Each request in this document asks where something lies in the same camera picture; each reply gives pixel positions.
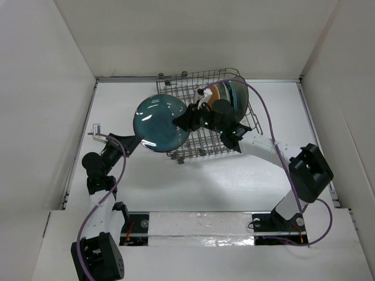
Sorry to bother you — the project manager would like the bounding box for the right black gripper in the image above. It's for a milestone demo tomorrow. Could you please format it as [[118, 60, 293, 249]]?
[[173, 100, 224, 135]]

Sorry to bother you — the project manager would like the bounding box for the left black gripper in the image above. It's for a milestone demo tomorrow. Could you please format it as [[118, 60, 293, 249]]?
[[101, 133, 144, 174]]

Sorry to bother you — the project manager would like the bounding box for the dark teal blossom plate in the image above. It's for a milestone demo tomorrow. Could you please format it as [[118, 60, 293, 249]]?
[[133, 94, 189, 153]]

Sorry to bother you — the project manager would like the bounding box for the round woven bamboo tray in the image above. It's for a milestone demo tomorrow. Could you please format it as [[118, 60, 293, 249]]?
[[207, 83, 227, 107]]

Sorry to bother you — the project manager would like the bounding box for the cream plate tree drawing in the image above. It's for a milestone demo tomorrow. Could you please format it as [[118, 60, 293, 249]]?
[[225, 76, 248, 122]]

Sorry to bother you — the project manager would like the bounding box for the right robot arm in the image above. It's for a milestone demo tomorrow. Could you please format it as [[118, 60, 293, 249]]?
[[173, 100, 334, 230]]

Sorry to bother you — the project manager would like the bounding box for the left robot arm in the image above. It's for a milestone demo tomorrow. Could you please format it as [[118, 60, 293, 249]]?
[[71, 133, 143, 280]]

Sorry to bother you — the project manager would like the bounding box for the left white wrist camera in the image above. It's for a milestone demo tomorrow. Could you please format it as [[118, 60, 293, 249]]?
[[88, 123, 107, 143]]

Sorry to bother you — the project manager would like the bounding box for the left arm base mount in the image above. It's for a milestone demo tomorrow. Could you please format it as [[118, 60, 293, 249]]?
[[120, 212, 150, 246]]

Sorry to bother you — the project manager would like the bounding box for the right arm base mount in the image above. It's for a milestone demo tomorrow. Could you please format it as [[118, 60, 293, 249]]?
[[247, 213, 309, 246]]

